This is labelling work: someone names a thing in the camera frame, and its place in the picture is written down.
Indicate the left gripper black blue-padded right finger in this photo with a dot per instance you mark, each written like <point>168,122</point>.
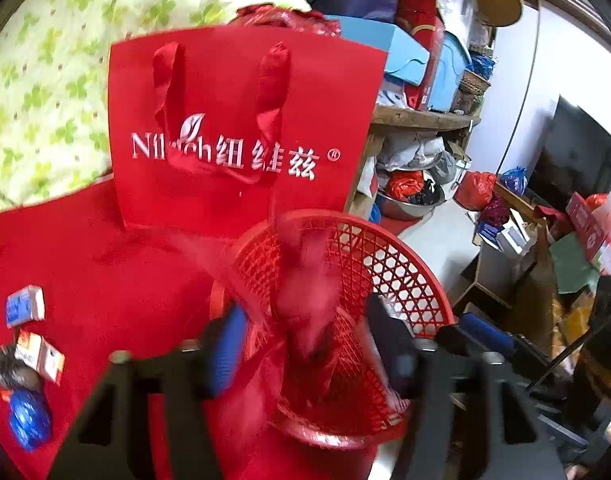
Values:
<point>476,398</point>

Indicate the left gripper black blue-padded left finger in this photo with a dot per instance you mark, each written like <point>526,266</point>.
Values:
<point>110,439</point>

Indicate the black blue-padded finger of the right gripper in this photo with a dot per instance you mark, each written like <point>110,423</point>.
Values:
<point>471,336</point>

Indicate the blue plastic bag ball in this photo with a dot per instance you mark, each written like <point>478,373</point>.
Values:
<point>30,420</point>

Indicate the red white orange carton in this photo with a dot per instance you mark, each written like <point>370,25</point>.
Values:
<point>38,354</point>

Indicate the blue silver toothpaste box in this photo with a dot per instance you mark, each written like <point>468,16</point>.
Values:
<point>25,305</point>

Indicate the red ribbon wrapper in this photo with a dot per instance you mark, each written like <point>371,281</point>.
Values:
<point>302,358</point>

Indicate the black plastic bag ball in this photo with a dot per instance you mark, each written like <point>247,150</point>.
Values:
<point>16,374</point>

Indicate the red plastic bag on floor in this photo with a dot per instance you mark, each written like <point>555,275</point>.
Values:
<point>475,190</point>

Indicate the metal basin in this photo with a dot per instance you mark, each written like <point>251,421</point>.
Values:
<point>414,207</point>

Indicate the red blanket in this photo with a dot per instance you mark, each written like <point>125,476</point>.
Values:
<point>106,288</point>

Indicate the red plastic mesh basket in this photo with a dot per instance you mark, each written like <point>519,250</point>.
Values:
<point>359,409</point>

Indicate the black television screen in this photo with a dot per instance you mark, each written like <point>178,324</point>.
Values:
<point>575,157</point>

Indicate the wooden shelf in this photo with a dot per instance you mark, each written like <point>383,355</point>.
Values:
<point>390,119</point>

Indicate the light blue cardboard box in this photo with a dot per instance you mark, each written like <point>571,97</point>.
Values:
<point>413,77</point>

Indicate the red paper gift bag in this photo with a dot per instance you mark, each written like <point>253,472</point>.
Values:
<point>211,129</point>

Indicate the green clover quilt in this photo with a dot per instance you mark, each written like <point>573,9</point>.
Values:
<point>54,57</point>

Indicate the crumpled red foil bag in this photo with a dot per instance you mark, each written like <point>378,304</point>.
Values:
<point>266,14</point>

